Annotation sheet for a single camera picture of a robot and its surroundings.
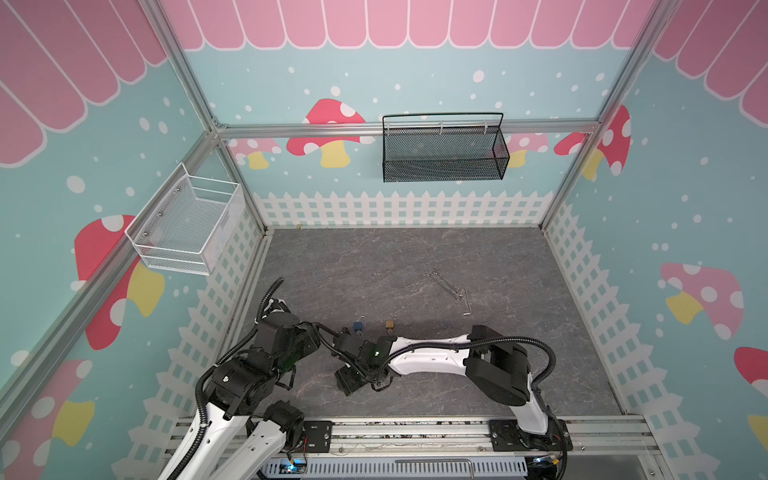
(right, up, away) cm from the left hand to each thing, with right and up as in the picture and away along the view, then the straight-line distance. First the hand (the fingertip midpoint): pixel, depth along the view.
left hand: (313, 336), depth 72 cm
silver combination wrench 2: (+36, +10, +31) cm, 48 cm away
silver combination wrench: (+41, +7, +28) cm, 50 cm away
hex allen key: (+45, +4, +27) cm, 52 cm away
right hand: (+6, -15, +9) cm, 19 cm away
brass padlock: (+18, -2, +22) cm, 29 cm away
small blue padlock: (+8, -3, +22) cm, 24 cm away
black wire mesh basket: (+36, +54, +22) cm, 69 cm away
